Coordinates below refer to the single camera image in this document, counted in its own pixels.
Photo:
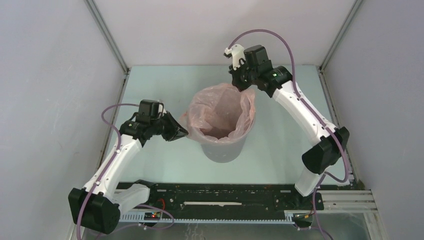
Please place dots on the right aluminium frame post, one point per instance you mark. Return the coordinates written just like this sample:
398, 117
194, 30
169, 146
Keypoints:
341, 33

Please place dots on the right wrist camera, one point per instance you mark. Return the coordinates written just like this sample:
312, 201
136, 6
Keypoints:
236, 53

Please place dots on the white toothed cable tray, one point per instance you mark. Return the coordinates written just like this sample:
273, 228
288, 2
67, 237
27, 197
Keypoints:
140, 217

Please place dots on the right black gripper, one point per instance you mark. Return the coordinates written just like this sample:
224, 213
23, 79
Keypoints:
236, 82

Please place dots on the aluminium frame post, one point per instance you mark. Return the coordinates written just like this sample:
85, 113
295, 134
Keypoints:
341, 33
107, 35

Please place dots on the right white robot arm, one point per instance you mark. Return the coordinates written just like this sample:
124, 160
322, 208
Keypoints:
328, 141

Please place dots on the left aluminium frame post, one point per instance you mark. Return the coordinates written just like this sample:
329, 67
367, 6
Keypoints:
107, 35

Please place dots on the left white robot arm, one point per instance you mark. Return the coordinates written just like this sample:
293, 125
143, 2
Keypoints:
96, 206

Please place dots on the grey round trash bin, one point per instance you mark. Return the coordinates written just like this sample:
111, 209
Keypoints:
223, 148

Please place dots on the pink plastic trash bag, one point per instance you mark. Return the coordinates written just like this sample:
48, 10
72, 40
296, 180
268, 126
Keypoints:
220, 115

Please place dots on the small circuit board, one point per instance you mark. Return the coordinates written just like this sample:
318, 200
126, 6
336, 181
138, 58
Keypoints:
152, 216

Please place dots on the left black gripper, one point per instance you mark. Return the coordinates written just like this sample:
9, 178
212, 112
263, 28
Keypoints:
176, 131

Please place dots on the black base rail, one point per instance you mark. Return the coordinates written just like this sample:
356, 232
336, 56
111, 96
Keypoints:
231, 201

